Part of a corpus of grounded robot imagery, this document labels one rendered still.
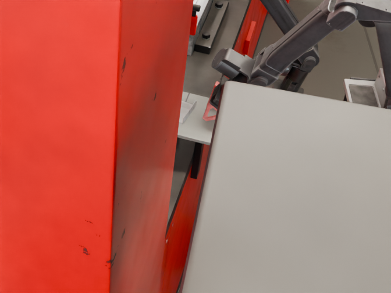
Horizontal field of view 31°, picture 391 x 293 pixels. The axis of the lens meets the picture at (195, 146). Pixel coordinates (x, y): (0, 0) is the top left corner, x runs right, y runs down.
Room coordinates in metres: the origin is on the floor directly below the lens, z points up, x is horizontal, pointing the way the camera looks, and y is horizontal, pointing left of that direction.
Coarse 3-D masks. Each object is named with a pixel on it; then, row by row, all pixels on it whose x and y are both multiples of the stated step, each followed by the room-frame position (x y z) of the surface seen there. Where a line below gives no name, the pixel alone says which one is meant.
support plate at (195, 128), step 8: (184, 96) 1.56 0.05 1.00; (192, 96) 1.56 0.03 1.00; (200, 96) 1.57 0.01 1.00; (192, 104) 1.53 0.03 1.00; (200, 104) 1.53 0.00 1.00; (192, 112) 1.49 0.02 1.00; (200, 112) 1.50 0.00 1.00; (192, 120) 1.46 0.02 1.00; (200, 120) 1.46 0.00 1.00; (184, 128) 1.42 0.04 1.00; (192, 128) 1.43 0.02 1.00; (200, 128) 1.43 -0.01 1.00; (208, 128) 1.44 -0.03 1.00; (184, 136) 1.39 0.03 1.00; (192, 136) 1.40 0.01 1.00; (200, 136) 1.40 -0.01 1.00; (208, 136) 1.41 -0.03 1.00; (208, 144) 1.38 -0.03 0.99
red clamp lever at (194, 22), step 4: (196, 8) 1.63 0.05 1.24; (200, 8) 1.65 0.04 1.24; (192, 12) 1.64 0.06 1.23; (196, 12) 1.64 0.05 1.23; (192, 16) 1.64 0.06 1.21; (196, 16) 1.64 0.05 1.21; (192, 20) 1.63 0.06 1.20; (196, 20) 1.64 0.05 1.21; (192, 24) 1.63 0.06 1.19; (196, 24) 1.64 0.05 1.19; (192, 28) 1.63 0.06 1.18; (192, 32) 1.63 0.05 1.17
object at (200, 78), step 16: (224, 0) 2.28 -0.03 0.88; (240, 0) 2.30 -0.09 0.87; (240, 16) 2.19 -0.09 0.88; (224, 32) 2.08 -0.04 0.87; (192, 64) 1.87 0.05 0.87; (208, 64) 1.89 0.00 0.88; (192, 80) 1.79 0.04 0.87; (208, 80) 1.80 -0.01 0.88; (208, 96) 1.72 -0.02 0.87; (176, 144) 1.49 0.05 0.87; (192, 144) 1.50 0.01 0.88; (176, 160) 1.42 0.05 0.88; (192, 160) 1.45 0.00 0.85; (176, 176) 1.36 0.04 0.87; (176, 192) 1.30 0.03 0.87
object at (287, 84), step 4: (276, 80) 1.82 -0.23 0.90; (280, 80) 1.83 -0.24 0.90; (284, 80) 1.79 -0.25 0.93; (288, 80) 1.78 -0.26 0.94; (276, 84) 1.80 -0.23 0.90; (280, 84) 1.81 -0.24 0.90; (284, 84) 1.78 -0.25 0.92; (288, 84) 1.77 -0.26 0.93; (292, 84) 1.77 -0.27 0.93; (296, 84) 1.77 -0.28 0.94; (300, 84) 1.78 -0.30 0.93; (276, 88) 1.78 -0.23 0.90; (280, 88) 1.79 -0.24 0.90; (284, 88) 1.78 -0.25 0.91; (288, 88) 1.77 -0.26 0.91; (292, 88) 1.77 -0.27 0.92; (296, 88) 1.77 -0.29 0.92; (300, 88) 1.82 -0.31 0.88; (300, 92) 1.80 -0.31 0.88
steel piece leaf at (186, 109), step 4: (184, 104) 1.52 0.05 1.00; (188, 104) 1.52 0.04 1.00; (184, 108) 1.50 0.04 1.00; (188, 108) 1.51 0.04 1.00; (192, 108) 1.50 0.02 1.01; (180, 112) 1.48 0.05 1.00; (184, 112) 1.49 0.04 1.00; (188, 112) 1.47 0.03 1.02; (180, 116) 1.47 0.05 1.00; (184, 116) 1.45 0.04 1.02; (188, 116) 1.47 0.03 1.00; (180, 120) 1.45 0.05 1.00; (184, 120) 1.45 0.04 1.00
